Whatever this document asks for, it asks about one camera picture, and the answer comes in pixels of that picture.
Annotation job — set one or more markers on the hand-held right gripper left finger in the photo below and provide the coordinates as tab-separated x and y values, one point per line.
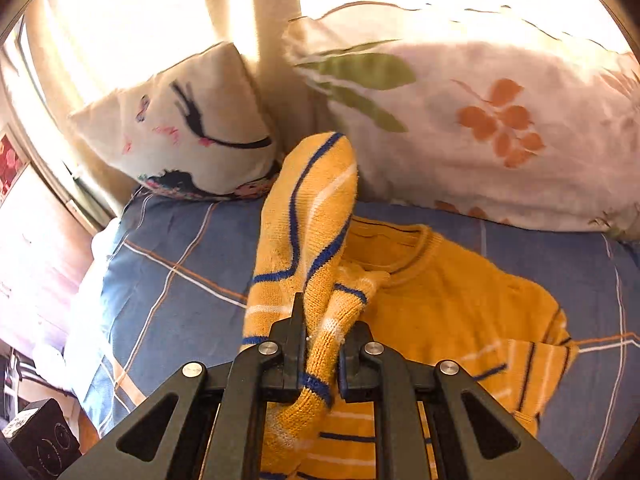
292	360

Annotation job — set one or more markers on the butterfly print pillow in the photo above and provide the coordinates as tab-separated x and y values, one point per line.
200	110

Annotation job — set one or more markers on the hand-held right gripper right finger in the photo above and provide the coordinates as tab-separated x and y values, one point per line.
352	370

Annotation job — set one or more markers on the white bedding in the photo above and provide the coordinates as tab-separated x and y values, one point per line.
85	330

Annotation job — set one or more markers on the window frame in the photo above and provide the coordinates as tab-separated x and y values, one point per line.
85	195

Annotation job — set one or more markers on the blue plaid bedsheet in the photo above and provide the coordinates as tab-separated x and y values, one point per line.
175	260

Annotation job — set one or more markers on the yellow striped sweater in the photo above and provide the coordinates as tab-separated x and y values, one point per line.
450	300

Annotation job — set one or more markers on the red flower picture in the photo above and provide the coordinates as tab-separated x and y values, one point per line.
10	165

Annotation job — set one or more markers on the black box with circles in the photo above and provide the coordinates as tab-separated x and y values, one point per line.
45	445

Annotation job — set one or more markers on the leaf print pillow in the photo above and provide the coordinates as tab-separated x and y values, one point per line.
475	170

